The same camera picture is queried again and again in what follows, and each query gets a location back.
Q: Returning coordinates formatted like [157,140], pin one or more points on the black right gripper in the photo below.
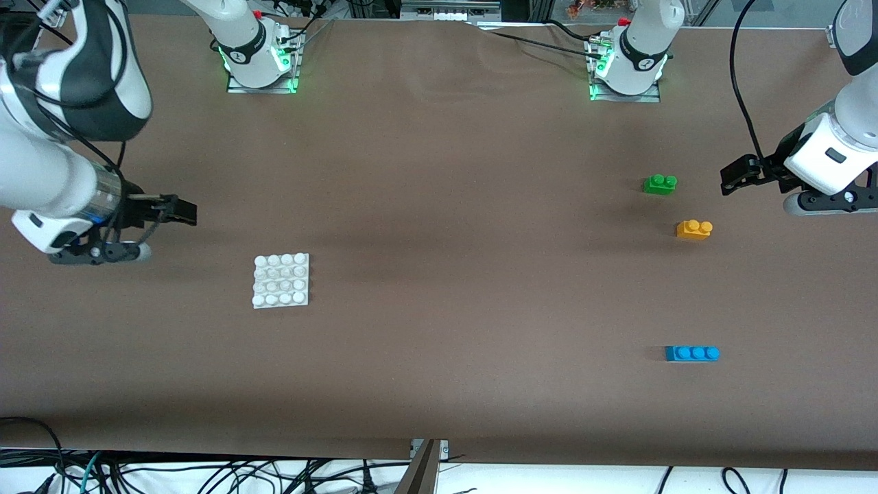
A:
[137,208]

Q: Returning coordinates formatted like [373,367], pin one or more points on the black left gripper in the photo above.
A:
[767,169]

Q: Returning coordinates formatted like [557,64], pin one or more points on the yellow two-stud block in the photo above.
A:
[693,232]

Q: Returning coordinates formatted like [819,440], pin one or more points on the white studded base plate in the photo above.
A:
[281,281]

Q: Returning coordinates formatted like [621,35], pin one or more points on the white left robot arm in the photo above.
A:
[857,110]

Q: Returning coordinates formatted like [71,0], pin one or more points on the green two-stud block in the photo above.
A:
[660,185]

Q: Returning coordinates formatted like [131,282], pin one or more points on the blue three-stud block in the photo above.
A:
[691,354]

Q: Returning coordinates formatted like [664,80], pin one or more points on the aluminium corner profile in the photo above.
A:
[835,36]

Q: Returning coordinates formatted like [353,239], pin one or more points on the colourful small parts pile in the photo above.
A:
[590,7]

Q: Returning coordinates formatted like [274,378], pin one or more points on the brown table cover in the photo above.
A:
[521,384]

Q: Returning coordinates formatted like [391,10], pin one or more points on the grey metal support beam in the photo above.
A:
[422,473]

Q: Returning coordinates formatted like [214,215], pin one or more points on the aluminium frame rack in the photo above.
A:
[446,10]

